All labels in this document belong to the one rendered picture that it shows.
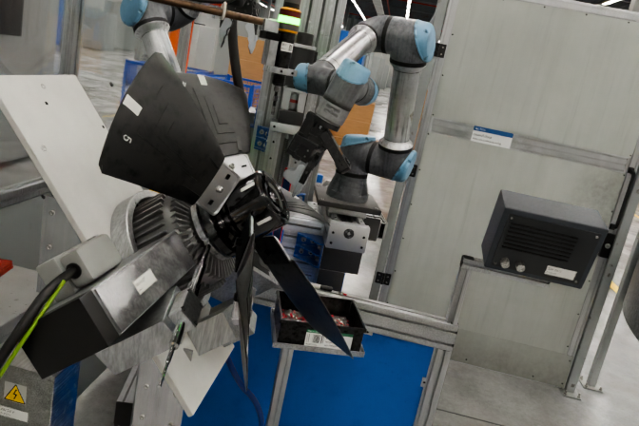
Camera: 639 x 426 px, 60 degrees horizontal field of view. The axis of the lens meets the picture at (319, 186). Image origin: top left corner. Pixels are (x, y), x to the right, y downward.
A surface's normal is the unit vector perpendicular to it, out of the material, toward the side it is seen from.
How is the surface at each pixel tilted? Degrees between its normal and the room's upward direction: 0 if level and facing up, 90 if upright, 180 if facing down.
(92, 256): 50
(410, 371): 90
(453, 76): 90
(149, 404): 90
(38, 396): 90
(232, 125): 35
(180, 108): 73
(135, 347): 102
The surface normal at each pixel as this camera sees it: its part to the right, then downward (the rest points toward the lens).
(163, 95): 0.84, -0.03
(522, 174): -0.14, 0.21
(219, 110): 0.42, -0.60
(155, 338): 0.00, 0.43
